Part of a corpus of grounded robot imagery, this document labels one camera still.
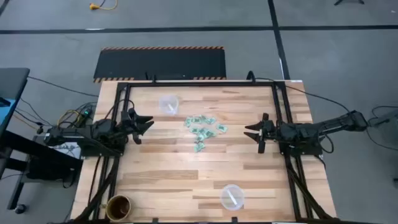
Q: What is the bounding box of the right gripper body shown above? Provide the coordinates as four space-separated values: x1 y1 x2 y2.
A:
258 112 282 154

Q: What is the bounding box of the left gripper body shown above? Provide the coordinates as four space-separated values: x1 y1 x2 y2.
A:
120 107 143 146

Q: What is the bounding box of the clear plastic bin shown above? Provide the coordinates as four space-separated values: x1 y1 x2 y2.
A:
158 94 180 115
220 184 246 212

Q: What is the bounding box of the black hazard-striped floor mat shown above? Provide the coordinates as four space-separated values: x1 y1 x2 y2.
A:
93 46 228 84

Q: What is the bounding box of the white paper sheet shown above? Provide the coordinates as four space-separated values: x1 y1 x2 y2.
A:
51 142 82 158

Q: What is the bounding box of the brown paper cup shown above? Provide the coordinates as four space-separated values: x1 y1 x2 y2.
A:
105 194 132 223

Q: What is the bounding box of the black equipment cart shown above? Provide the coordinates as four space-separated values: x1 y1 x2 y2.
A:
0 129 84 215

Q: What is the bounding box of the blue desk item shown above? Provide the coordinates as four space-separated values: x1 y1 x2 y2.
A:
0 98 17 126

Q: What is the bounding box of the dark grey desk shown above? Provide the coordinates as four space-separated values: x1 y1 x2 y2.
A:
0 67 31 138

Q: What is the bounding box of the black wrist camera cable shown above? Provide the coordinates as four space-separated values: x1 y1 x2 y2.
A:
107 98 136 121

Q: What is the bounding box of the black floor cable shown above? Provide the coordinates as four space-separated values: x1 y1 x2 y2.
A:
27 75 100 98
246 70 351 113

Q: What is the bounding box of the yellow wire bundle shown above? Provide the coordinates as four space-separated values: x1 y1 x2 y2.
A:
57 108 85 126

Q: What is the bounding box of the black metal table frame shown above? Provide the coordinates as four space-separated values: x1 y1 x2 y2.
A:
73 79 335 224

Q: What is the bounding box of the yellow extension cable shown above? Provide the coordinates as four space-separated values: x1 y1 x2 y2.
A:
89 0 119 11

